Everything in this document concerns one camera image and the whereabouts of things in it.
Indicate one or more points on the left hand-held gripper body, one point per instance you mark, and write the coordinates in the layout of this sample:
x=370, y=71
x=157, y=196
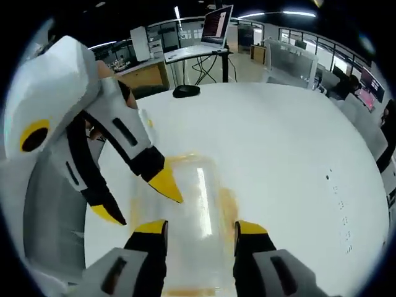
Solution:
x=55, y=86

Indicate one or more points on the person's left hand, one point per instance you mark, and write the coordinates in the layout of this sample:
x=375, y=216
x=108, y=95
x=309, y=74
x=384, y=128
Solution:
x=130, y=96

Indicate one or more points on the white tall cabinet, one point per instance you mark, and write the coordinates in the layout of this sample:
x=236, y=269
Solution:
x=140, y=43

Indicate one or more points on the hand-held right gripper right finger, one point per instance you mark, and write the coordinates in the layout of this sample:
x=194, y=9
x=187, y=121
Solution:
x=253, y=266

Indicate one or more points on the white standing desk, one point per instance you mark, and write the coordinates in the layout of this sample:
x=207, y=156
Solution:
x=198, y=54

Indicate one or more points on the dark computer monitor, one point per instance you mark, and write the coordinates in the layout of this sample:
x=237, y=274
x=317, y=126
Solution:
x=372, y=85

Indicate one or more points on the wooden counter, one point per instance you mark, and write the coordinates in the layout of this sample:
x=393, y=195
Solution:
x=145, y=74

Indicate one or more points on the clear plastic container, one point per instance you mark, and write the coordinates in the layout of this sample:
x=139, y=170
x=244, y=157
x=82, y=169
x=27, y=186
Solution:
x=198, y=198

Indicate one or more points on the black oval desk device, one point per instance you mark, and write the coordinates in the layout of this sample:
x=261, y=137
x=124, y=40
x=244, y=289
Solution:
x=186, y=91

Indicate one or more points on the grey mesh office chair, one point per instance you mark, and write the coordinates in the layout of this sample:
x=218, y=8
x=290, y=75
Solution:
x=52, y=222

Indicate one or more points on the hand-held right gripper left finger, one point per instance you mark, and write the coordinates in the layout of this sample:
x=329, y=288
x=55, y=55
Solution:
x=145, y=266

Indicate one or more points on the silver open laptop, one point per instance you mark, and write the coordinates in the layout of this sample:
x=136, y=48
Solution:
x=213, y=31

